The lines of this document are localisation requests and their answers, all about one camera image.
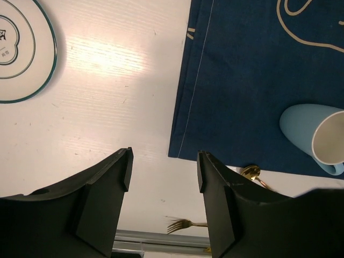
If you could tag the aluminium table edge rail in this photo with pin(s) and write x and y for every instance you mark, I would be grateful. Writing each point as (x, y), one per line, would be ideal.
(137, 242)

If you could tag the navy blue fish placemat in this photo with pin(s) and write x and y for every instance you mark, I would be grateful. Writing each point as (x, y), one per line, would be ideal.
(244, 63)

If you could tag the gold fork green handle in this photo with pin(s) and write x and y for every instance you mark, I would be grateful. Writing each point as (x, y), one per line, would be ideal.
(180, 224)

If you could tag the white plate teal rim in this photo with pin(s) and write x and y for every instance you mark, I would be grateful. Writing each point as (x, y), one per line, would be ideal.
(29, 52)

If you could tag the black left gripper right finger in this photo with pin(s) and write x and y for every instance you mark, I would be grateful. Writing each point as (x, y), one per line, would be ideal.
(247, 220)

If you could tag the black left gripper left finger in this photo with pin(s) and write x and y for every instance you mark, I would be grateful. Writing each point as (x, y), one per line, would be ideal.
(75, 217)

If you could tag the gold spoon green handle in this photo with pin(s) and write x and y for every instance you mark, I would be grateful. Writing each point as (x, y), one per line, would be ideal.
(252, 173)

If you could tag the light blue ceramic mug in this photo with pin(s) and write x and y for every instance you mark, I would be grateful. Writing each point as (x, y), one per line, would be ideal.
(317, 130)

